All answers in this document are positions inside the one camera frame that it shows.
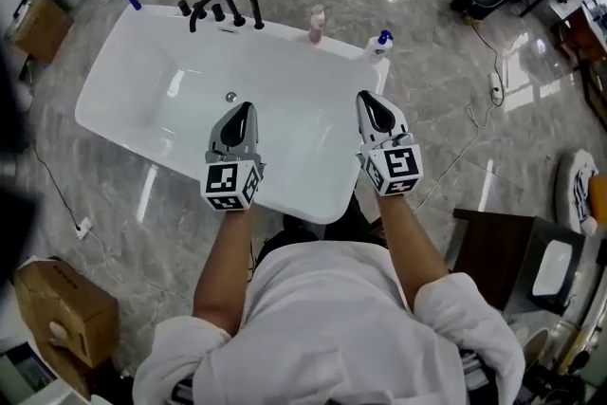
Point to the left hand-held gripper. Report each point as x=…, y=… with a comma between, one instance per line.
x=227, y=180

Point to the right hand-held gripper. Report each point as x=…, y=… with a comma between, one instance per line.
x=398, y=166

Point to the white bathtub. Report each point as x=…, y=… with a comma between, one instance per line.
x=294, y=109

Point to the pink white bottle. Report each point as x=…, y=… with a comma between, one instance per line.
x=317, y=26

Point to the person's left forearm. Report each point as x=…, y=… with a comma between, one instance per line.
x=223, y=280

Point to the person's right forearm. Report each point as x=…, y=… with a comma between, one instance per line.
x=412, y=251

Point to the white pump bottle blue cap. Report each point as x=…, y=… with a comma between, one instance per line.
x=377, y=47

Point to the person's black trousers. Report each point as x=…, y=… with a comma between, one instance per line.
x=299, y=234

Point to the white power strip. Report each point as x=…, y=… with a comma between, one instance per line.
x=495, y=83
x=84, y=226

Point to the black faucet spout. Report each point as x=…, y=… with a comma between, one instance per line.
x=193, y=21

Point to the black hand shower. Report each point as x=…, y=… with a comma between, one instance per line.
x=257, y=14

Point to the white striped bag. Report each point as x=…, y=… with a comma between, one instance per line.
x=569, y=185

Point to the person's white shirt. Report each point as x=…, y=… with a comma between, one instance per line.
x=332, y=322

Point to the cardboard box with white item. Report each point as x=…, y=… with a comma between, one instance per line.
x=45, y=31

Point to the orange cushion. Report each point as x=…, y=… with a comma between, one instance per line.
x=598, y=199

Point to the large cardboard box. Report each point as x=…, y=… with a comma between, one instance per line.
x=66, y=299

